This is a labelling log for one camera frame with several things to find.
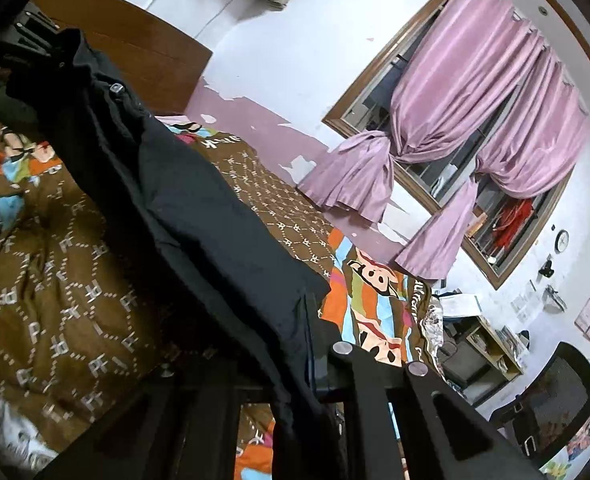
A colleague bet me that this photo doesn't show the wooden headboard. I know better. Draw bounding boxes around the wooden headboard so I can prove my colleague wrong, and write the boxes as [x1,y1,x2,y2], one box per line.
[30,0,213,116]

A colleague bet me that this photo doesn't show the small wall rack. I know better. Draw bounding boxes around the small wall rack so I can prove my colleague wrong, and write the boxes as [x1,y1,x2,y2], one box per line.
[545,285,568,312]

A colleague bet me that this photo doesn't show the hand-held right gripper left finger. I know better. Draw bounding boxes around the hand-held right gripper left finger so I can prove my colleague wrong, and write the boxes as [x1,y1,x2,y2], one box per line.
[35,360,242,480]

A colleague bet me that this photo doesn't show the black jacket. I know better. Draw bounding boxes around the black jacket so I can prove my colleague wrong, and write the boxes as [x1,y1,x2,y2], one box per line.
[0,27,348,480]

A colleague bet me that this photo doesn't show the white wall paper sheets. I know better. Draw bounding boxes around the white wall paper sheets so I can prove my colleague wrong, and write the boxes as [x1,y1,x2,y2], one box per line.
[512,280,540,312]

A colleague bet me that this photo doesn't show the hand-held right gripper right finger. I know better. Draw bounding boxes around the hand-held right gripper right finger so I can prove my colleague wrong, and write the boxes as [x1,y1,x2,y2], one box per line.
[302,292,543,480]

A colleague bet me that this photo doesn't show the brown printed blanket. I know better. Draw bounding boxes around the brown printed blanket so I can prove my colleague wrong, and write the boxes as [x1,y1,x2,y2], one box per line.
[0,120,433,480]

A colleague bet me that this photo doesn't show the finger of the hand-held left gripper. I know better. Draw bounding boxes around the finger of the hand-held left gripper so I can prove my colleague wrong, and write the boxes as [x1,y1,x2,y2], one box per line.
[12,7,64,55]

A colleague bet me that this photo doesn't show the pink curtain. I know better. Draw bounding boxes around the pink curtain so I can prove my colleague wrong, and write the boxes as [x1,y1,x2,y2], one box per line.
[395,50,590,281]
[297,0,546,223]

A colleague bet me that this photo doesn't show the wooden window frame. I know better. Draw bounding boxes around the wooden window frame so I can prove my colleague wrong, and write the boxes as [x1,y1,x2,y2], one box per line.
[322,0,576,291]

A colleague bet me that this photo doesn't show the white papers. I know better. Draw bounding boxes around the white papers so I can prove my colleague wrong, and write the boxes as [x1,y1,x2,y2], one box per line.
[437,290,480,319]

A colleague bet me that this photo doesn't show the wooden desk shelf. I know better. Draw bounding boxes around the wooden desk shelf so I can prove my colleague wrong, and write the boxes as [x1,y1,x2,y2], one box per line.
[435,305,526,406]

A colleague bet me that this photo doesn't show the colourful cartoon poster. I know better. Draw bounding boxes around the colourful cartoon poster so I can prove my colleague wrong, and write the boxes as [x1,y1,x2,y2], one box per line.
[540,407,590,476]

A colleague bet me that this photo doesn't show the red hanging clothes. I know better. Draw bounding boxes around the red hanging clothes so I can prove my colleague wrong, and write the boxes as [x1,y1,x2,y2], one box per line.
[492,197,533,256]

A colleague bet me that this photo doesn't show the black office chair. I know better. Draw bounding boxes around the black office chair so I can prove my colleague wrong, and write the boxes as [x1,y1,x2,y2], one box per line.
[490,342,590,458]

